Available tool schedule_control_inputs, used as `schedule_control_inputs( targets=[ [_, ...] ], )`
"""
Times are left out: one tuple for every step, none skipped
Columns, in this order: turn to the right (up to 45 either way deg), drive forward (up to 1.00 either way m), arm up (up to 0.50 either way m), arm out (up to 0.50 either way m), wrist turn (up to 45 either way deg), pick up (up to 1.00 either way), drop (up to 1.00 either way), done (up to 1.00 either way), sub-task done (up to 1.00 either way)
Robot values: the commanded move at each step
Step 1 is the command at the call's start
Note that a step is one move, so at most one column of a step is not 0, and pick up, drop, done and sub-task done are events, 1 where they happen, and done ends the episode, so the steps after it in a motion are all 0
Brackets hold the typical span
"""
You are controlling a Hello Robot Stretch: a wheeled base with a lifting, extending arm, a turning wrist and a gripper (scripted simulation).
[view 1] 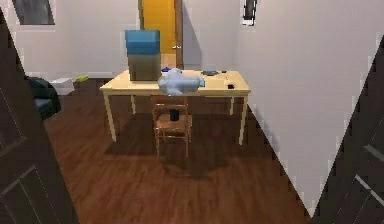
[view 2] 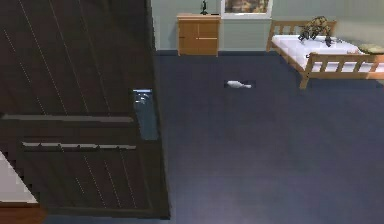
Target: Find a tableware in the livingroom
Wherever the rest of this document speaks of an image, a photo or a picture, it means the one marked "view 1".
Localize brown wooden chair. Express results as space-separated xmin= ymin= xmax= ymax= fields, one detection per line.
xmin=150 ymin=94 xmax=193 ymax=159

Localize pale blue crumpled cloth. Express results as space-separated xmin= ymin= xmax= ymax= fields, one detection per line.
xmin=157 ymin=68 xmax=206 ymax=97

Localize pale wooden table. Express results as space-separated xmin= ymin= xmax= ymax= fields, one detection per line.
xmin=99 ymin=68 xmax=252 ymax=146

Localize blue and brown box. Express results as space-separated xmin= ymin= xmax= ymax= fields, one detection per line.
xmin=124 ymin=29 xmax=162 ymax=82

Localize orange room door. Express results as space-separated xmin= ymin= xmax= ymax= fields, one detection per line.
xmin=141 ymin=0 xmax=184 ymax=70

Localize white flat box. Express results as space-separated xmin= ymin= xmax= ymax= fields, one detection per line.
xmin=49 ymin=77 xmax=76 ymax=96

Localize dark armchair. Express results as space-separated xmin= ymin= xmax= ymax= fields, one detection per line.
xmin=27 ymin=76 xmax=62 ymax=121

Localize dark panelled door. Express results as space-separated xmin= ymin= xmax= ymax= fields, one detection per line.
xmin=0 ymin=8 xmax=80 ymax=224
xmin=310 ymin=35 xmax=384 ymax=224

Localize dark framed window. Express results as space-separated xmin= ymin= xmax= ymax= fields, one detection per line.
xmin=11 ymin=0 xmax=56 ymax=26

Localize narrow framed wall picture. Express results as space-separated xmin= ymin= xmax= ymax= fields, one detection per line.
xmin=241 ymin=0 xmax=258 ymax=26

